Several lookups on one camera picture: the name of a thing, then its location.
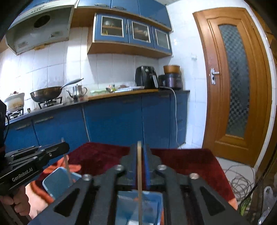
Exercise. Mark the bamboo chopstick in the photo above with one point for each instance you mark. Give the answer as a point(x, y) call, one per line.
point(139, 178)

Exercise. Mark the gas stove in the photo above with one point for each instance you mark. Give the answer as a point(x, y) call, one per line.
point(19, 111)

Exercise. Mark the rice cooker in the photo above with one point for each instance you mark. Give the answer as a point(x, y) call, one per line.
point(171, 80)

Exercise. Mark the white pot on stove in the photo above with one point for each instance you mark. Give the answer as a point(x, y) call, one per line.
point(14, 102)

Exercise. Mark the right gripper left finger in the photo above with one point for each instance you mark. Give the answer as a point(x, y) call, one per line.
point(92, 200)

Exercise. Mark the wooden cutting board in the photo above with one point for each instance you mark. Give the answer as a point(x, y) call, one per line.
point(125, 93)

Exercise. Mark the red pink floral blanket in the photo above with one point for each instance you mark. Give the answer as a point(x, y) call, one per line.
point(96, 158)

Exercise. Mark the black wok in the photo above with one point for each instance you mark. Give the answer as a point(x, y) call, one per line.
point(47, 94)

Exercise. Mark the person left hand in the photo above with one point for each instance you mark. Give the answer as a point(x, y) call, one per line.
point(21, 201)

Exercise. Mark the blue base cabinets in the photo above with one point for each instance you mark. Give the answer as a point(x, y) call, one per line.
point(157, 119)

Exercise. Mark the steel teapot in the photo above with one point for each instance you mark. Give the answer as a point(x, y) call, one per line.
point(78, 93)

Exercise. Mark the brown pot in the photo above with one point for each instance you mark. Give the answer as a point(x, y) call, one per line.
point(171, 69)

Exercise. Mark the blue wall cabinet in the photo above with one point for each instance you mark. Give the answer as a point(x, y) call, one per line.
point(125, 27)

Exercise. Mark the black air fryer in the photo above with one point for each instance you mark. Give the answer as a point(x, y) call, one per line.
point(146, 76)

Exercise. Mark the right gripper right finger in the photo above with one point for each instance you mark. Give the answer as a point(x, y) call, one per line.
point(188, 199)

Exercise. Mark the wooden door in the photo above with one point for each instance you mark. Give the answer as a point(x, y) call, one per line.
point(238, 84)

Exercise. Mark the range hood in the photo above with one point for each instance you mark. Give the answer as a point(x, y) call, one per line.
point(41, 22)

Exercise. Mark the white plastic chopstick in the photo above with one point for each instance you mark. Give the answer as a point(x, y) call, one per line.
point(67, 168)

